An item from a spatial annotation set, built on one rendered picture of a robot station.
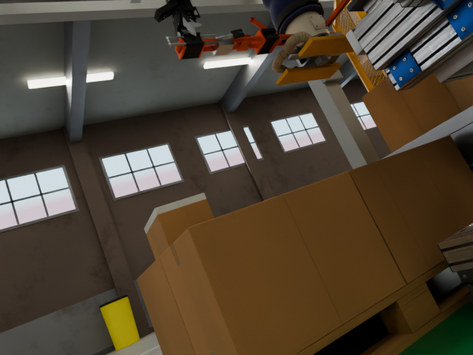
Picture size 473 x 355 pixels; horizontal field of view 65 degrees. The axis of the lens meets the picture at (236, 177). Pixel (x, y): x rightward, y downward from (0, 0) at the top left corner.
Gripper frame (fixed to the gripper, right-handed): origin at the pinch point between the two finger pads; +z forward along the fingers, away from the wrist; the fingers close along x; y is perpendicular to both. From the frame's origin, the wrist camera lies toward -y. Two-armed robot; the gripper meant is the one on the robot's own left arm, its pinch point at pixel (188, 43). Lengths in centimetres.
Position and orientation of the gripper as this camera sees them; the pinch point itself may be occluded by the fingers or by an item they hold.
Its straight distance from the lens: 146.4
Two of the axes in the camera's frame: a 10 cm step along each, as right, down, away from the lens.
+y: 8.3, -2.4, 5.0
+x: -4.0, 3.8, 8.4
